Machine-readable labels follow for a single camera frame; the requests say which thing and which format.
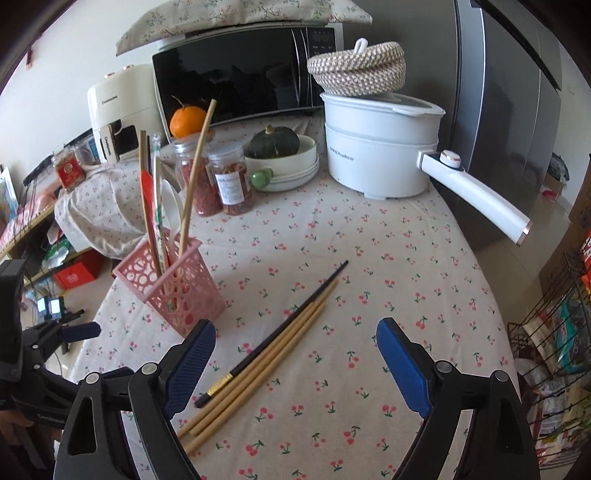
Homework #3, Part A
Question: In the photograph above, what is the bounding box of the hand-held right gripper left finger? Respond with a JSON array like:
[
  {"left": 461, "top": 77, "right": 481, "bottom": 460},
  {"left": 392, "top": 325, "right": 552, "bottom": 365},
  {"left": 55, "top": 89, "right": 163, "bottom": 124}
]
[{"left": 53, "top": 319, "right": 217, "bottom": 480}]

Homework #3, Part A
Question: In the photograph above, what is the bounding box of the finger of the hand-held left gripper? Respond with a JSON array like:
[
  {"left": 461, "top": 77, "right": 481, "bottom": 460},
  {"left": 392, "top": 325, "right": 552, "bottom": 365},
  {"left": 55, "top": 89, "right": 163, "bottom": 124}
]
[{"left": 21, "top": 320, "right": 101, "bottom": 365}]

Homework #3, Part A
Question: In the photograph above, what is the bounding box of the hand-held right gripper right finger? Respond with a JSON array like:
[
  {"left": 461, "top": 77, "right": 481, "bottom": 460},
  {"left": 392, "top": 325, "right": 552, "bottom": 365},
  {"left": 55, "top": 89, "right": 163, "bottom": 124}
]
[{"left": 376, "top": 317, "right": 541, "bottom": 480}]

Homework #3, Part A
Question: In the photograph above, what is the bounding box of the pink perforated utensil holder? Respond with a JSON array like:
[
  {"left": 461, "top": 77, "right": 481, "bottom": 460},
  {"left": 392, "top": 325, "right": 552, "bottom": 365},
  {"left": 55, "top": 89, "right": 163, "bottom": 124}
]
[{"left": 112, "top": 235, "right": 227, "bottom": 337}]

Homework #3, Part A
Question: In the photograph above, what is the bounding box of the black chopstick gold band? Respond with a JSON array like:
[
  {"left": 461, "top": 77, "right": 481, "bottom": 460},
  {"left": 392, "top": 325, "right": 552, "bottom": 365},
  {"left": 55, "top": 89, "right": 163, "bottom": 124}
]
[{"left": 194, "top": 260, "right": 349, "bottom": 409}]

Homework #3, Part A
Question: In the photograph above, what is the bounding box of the white plastic spoon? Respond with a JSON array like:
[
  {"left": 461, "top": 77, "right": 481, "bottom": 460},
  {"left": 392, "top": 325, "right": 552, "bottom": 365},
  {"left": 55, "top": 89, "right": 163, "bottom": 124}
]
[{"left": 159, "top": 179, "right": 183, "bottom": 259}]

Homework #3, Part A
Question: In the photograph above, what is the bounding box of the red cardboard box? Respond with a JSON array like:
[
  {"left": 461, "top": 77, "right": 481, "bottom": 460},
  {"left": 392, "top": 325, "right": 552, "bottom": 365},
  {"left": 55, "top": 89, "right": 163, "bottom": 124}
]
[{"left": 53, "top": 261, "right": 107, "bottom": 291}]

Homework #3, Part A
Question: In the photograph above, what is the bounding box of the cherry print tablecloth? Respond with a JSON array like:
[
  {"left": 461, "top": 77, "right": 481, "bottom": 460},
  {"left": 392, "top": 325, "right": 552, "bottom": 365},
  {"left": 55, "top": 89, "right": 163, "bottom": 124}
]
[{"left": 54, "top": 113, "right": 522, "bottom": 480}]

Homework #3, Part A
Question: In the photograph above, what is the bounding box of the red label clear jar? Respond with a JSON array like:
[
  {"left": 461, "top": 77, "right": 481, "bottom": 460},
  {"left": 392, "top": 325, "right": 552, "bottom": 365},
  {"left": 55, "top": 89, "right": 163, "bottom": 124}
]
[{"left": 52, "top": 150, "right": 86, "bottom": 192}]

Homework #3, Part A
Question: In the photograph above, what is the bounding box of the tall glass spice jar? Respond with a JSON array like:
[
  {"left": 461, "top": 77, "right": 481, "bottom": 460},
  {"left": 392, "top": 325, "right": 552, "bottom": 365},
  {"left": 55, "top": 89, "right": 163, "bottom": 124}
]
[{"left": 173, "top": 136, "right": 222, "bottom": 217}]

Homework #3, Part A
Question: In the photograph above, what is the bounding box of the short glass spice jar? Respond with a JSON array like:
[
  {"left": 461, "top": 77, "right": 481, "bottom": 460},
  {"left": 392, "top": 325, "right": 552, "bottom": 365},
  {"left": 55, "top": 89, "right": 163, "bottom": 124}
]
[{"left": 208, "top": 141, "right": 254, "bottom": 216}]

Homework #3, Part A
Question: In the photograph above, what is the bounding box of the white electric cooking pot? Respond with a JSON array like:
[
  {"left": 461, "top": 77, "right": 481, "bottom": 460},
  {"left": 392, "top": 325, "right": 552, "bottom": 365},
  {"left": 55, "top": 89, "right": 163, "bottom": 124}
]
[{"left": 321, "top": 90, "right": 533, "bottom": 245}]

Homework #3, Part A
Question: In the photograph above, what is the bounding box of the orange fruit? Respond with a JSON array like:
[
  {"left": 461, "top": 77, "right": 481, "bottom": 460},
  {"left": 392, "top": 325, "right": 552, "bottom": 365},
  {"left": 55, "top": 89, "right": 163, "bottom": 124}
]
[{"left": 169, "top": 96, "right": 208, "bottom": 139}]

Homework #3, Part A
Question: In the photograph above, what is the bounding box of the cream air fryer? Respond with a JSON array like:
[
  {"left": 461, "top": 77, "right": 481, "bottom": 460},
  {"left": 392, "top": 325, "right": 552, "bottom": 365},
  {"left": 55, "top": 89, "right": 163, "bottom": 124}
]
[{"left": 87, "top": 65, "right": 162, "bottom": 163}]

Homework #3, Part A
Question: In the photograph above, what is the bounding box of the green kabocha squash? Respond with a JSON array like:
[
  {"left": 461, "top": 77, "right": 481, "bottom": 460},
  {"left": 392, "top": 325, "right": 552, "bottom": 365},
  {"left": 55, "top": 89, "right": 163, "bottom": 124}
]
[{"left": 243, "top": 124, "right": 301, "bottom": 160}]

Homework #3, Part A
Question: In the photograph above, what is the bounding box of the grey refrigerator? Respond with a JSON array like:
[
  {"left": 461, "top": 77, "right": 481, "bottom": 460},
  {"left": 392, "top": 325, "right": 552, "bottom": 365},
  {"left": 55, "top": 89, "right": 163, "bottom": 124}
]
[{"left": 342, "top": 0, "right": 568, "bottom": 254}]

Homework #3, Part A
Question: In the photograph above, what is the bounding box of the black microwave oven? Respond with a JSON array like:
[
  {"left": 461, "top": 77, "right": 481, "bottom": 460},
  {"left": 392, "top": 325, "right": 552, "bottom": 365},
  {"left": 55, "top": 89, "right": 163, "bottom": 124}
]
[{"left": 152, "top": 21, "right": 345, "bottom": 139}]

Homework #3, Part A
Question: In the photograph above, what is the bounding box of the floral cloth cover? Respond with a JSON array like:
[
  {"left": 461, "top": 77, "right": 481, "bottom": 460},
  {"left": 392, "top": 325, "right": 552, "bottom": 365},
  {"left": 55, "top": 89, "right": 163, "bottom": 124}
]
[{"left": 115, "top": 0, "right": 374, "bottom": 57}]

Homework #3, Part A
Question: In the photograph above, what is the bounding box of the black wire rack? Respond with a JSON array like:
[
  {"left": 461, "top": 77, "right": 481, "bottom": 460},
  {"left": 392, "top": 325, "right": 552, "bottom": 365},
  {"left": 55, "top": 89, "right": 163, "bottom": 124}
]
[{"left": 505, "top": 231, "right": 591, "bottom": 472}]

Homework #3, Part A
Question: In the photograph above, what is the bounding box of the white bowl green handle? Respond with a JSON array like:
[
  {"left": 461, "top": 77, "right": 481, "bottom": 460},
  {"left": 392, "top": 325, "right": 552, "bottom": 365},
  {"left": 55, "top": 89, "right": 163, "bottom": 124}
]
[{"left": 243, "top": 134, "right": 320, "bottom": 192}]

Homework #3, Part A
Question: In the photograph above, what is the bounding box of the woven rope basket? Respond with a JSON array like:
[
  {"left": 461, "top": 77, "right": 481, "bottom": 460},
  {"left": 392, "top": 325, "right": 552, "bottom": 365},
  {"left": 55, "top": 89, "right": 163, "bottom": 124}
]
[{"left": 307, "top": 39, "right": 407, "bottom": 97}]

